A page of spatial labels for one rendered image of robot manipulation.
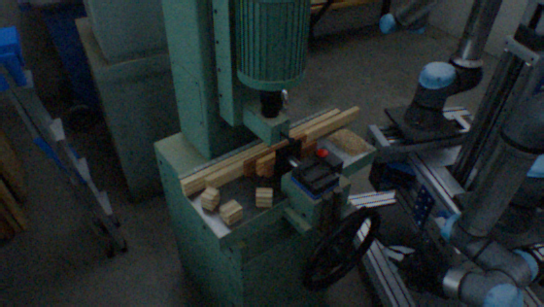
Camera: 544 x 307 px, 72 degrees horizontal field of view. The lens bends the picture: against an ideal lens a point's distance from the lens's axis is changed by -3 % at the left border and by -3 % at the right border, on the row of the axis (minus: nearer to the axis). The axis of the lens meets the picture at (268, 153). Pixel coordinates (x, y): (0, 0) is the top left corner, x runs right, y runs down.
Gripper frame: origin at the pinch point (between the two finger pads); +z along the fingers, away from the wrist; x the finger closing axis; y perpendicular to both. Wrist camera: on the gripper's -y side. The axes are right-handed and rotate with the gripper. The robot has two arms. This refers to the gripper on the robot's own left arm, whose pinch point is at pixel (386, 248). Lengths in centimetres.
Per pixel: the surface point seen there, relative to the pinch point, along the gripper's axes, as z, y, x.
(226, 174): 26.6, -30.2, -29.3
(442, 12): 197, -57, 334
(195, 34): 27, -69, -27
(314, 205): 4.0, -20.4, -17.8
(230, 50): 19, -63, -22
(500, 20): 131, -37, 326
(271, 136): 18.2, -37.9, -16.9
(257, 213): 15.6, -20.1, -28.2
